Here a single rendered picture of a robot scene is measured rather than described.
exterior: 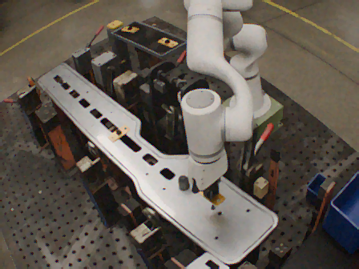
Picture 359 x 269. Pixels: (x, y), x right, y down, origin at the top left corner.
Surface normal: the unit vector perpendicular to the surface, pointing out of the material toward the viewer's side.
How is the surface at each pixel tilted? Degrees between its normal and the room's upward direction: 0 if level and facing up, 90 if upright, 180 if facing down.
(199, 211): 0
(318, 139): 0
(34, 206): 0
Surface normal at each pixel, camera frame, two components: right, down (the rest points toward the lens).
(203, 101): -0.11, -0.69
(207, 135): 0.00, 0.70
